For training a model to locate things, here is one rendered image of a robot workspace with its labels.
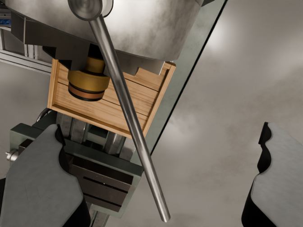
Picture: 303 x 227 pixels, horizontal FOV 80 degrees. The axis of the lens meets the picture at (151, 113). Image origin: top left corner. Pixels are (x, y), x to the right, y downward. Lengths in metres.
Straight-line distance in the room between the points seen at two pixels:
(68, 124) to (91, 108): 0.15
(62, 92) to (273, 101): 1.54
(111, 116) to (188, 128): 1.12
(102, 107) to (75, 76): 0.30
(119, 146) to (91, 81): 0.46
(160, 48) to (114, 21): 0.07
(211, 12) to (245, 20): 0.63
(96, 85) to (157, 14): 0.20
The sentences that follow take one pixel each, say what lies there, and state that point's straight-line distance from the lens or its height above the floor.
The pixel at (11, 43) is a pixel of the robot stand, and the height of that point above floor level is 0.21.
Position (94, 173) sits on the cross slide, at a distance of 0.74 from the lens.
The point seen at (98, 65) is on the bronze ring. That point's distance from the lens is 0.38.
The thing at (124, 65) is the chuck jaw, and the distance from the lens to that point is 0.37.
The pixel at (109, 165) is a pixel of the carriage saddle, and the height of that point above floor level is 0.92.
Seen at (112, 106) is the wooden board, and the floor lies 0.89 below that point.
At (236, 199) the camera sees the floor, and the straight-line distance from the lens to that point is 2.39.
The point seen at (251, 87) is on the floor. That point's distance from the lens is 1.65.
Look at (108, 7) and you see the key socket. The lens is 0.23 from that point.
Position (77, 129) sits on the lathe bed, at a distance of 0.78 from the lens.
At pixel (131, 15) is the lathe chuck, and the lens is 0.23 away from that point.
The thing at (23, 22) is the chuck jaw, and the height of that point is 1.21.
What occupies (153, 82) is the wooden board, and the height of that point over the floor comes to 0.88.
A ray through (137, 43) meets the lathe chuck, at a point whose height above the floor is 1.21.
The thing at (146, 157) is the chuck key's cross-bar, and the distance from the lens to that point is 0.19.
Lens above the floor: 1.45
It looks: 63 degrees down
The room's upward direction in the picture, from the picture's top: 167 degrees counter-clockwise
